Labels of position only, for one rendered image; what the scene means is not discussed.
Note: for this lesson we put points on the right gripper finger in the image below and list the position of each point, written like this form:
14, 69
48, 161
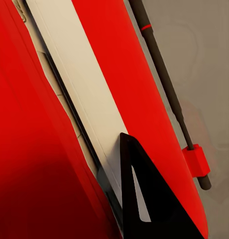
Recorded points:
169, 220

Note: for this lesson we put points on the coffee table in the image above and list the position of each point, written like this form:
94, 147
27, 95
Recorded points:
193, 40

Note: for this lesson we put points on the radio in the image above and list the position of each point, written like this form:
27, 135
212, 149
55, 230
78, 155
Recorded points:
73, 76

